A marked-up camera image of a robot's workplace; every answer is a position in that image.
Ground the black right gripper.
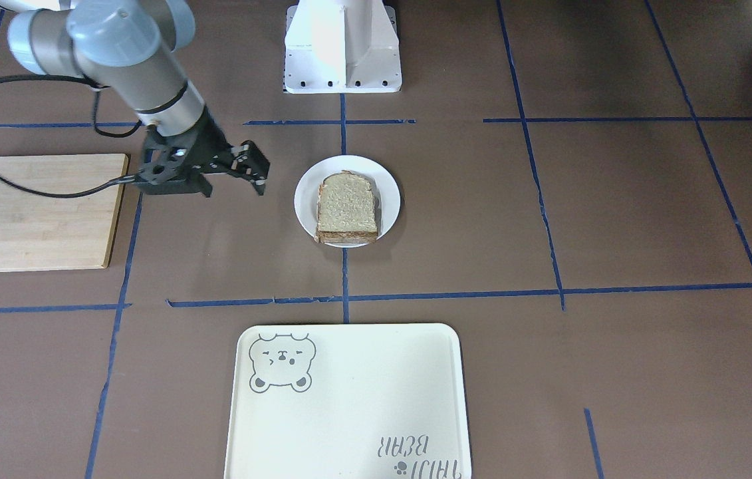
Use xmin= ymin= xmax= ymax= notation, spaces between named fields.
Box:
xmin=180 ymin=110 xmax=271 ymax=195

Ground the brown bread slice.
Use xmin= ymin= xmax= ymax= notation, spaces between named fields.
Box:
xmin=316 ymin=170 xmax=379 ymax=243

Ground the white round plate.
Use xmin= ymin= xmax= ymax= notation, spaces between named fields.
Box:
xmin=294 ymin=155 xmax=402 ymax=248

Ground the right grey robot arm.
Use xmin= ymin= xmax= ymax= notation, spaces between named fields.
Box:
xmin=0 ymin=1 xmax=270 ymax=197

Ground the wooden cutting board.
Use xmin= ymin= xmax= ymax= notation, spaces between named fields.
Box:
xmin=0 ymin=154 xmax=129 ymax=272

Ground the cream bear tray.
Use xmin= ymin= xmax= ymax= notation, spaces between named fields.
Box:
xmin=223 ymin=323 xmax=473 ymax=478

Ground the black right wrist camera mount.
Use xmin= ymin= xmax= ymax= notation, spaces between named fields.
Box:
xmin=133 ymin=126 xmax=213 ymax=197

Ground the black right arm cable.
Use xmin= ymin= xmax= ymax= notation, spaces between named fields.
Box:
xmin=0 ymin=75 xmax=150 ymax=199

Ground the white camera post with base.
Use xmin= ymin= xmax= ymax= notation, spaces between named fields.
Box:
xmin=283 ymin=1 xmax=403 ymax=94

